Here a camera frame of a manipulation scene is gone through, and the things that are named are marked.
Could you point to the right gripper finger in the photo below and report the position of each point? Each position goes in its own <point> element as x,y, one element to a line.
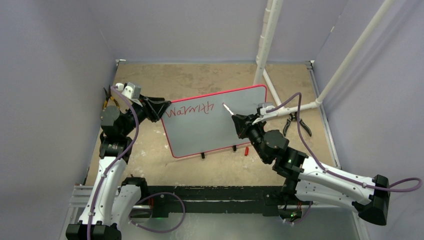
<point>241,128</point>
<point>240,119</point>

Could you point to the white red marker pen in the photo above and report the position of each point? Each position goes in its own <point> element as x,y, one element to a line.
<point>228,109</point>

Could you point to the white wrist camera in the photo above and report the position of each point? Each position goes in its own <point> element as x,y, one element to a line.
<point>130,90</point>
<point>265,112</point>

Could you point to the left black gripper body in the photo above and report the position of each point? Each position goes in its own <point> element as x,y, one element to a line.
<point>141,111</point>

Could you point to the yellow handled pliers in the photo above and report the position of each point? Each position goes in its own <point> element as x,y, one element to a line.
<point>109,97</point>

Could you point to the aluminium frame rail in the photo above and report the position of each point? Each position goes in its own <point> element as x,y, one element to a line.
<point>310,193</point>

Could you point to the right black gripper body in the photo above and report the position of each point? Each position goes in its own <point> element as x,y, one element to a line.
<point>256,131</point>

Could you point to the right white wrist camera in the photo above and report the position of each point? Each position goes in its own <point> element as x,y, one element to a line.
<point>265,112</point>

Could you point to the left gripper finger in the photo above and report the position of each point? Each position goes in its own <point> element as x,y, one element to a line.
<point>156,111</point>
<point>155,103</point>

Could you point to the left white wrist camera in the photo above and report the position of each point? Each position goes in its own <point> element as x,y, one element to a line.
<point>130,90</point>

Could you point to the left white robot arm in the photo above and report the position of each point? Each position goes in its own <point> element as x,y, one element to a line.
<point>109,172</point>

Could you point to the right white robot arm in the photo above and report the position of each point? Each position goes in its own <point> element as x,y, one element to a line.
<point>364,195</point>

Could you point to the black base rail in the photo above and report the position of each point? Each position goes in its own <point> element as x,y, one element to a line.
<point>267,201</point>

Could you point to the pink framed whiteboard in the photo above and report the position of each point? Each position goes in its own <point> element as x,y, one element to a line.
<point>201,124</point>

